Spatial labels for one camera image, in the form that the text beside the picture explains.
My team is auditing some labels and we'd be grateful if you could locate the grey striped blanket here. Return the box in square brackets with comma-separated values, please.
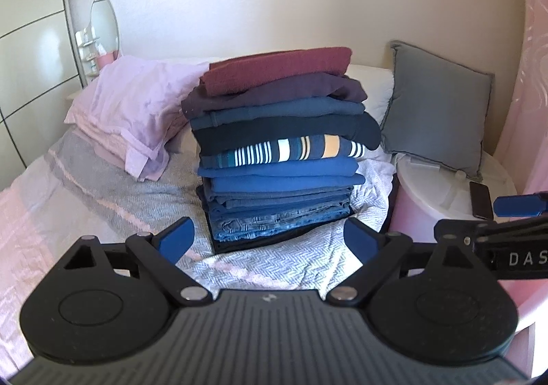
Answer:
[42, 127, 401, 296]

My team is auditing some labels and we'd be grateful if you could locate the white bedside shelf with items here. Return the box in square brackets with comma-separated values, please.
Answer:
[75, 24, 119, 84]

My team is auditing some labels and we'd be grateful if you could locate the round vanity mirror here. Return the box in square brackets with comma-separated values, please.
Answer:
[90, 0, 120, 57]

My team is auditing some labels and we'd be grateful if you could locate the pink curtain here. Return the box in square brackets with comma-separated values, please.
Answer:
[495, 0, 547, 193]

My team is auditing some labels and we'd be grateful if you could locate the white sliding door wardrobe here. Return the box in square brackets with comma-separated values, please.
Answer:
[0, 0, 83, 187]

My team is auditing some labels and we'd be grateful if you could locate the maroon knit sweater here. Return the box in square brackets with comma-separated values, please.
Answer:
[201, 46, 352, 97]

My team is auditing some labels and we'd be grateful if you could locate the stack of blue folded clothes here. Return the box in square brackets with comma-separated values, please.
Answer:
[182, 65, 393, 244]

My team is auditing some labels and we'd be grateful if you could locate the round white bedside table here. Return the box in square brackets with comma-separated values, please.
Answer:
[391, 150, 519, 236]

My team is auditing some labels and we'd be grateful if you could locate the grey square cushion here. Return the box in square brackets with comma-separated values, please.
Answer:
[381, 41, 494, 180]

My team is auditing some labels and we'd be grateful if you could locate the lilac pillow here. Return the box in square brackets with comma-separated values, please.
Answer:
[65, 56, 209, 181]

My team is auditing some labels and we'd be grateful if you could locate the black smartphone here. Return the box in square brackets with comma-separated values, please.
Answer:
[469, 181, 494, 221]

